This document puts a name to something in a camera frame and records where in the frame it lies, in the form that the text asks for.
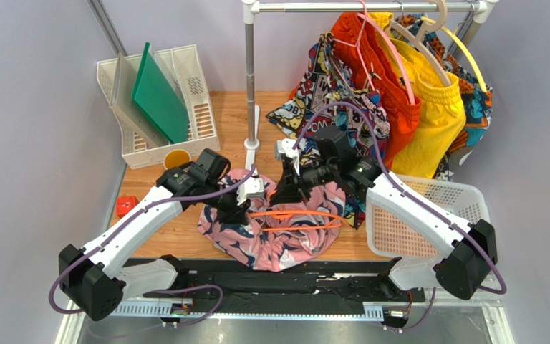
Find pink plastic hanger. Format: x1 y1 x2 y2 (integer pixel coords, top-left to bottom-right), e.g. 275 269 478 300
332 11 421 113

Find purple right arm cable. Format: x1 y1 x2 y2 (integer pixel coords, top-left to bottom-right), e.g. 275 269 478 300
291 100 508 333

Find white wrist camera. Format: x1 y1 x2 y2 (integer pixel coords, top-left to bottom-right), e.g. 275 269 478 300
274 138 301 176
237 176 266 205

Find metal clothes rack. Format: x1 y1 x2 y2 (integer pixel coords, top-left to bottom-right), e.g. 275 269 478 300
240 0 500 173

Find beige wooden hanger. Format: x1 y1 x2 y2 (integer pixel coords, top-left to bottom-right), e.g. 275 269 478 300
389 0 453 87

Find grey plastic board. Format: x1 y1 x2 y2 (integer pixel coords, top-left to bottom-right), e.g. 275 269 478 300
109 53 169 148

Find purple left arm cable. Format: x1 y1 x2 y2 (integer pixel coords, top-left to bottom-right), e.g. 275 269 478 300
48 164 258 340

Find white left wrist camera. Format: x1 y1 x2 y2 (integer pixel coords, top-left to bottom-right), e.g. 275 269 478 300
237 176 266 205

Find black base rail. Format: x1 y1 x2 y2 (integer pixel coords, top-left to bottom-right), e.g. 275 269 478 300
129 257 426 316

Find comic print shorts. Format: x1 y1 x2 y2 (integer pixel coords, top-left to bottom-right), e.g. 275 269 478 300
265 31 391 230

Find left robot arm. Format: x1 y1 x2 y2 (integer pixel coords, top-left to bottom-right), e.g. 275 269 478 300
49 149 256 321

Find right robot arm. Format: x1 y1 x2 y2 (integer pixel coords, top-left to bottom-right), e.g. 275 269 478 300
270 125 498 300

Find yellow shorts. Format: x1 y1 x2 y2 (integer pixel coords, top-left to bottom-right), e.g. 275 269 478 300
385 19 465 178

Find pink shark print shorts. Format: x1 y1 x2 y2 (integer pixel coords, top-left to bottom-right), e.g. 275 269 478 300
197 169 352 273

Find yellow cup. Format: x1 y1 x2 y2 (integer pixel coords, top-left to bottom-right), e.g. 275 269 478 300
163 149 192 170

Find white plastic laundry basket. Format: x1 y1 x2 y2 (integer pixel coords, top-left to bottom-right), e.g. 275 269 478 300
365 173 491 261

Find yellow plastic hanger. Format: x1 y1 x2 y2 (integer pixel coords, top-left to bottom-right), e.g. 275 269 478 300
423 26 489 93

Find white plastic file rack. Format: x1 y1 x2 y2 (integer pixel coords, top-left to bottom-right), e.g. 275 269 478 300
97 45 220 169

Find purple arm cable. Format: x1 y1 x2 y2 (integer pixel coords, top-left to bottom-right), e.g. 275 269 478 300
291 100 508 333
48 164 258 340

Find blue orange patterned shorts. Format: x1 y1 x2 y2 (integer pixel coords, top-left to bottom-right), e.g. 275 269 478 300
388 14 493 181

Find orange plastic hanger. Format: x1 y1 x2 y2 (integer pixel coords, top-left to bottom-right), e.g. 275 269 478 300
244 183 351 234

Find green plastic board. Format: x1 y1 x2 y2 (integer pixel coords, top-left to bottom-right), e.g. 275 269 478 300
131 42 190 144

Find red cube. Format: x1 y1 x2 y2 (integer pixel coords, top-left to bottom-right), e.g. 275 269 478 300
114 195 139 219

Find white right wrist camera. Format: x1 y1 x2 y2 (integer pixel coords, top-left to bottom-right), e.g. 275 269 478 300
274 138 301 176

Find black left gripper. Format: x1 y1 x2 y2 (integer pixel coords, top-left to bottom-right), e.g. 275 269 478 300
202 181 251 227

